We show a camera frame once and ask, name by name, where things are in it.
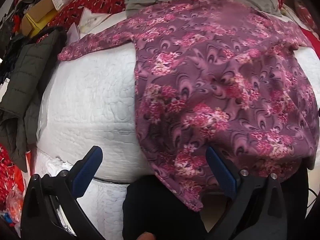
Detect white quilted mattress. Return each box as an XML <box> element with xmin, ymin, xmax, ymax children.
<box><xmin>34</xmin><ymin>5</ymin><xmax>320</xmax><ymax>240</ymax></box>

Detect person's black pants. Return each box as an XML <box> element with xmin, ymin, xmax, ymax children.
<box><xmin>122</xmin><ymin>165</ymin><xmax>310</xmax><ymax>240</ymax></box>

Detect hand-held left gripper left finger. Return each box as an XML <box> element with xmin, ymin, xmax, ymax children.
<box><xmin>20</xmin><ymin>145</ymin><xmax>105</xmax><ymax>240</ymax></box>

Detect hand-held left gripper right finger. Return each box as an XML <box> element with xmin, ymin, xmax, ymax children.
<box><xmin>205</xmin><ymin>146</ymin><xmax>307</xmax><ymax>240</ymax></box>

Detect dark green puffer jacket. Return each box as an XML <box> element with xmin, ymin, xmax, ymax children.
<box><xmin>0</xmin><ymin>26</ymin><xmax>68</xmax><ymax>173</ymax></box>

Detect red plastic bag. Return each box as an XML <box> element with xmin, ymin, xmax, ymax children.
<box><xmin>0</xmin><ymin>142</ymin><xmax>31</xmax><ymax>230</ymax></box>

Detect white plastic bag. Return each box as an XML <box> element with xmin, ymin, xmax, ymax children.
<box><xmin>67</xmin><ymin>7</ymin><xmax>113</xmax><ymax>43</ymax></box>

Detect purple floral shirt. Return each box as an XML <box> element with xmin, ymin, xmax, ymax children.
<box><xmin>57</xmin><ymin>0</ymin><xmax>320</xmax><ymax>212</ymax></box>

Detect brown cardboard box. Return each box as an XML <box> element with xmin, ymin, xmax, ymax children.
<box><xmin>20</xmin><ymin>0</ymin><xmax>59</xmax><ymax>33</ymax></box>

